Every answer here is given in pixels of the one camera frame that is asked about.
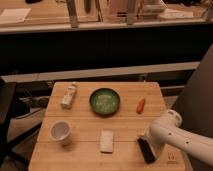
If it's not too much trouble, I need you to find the black eraser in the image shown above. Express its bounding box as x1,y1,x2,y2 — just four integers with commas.
137,138,155,164

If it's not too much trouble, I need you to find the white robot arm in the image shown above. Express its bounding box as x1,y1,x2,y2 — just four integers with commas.
137,109,213,166

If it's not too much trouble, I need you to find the orange carrot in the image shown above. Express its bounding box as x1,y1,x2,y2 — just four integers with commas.
136,98,146,114

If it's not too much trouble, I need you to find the white sponge block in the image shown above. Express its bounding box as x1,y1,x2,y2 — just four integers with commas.
100,131,114,153

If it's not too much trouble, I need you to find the green bowl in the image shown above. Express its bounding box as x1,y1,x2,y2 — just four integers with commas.
89,88,120,117

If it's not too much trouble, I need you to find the small white bottle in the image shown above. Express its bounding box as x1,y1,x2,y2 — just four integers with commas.
61,82,77,109

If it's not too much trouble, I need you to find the black chair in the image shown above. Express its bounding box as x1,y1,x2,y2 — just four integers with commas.
0,77,41,167

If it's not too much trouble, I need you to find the white paper sheet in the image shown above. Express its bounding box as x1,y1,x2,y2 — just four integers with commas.
0,8,31,24

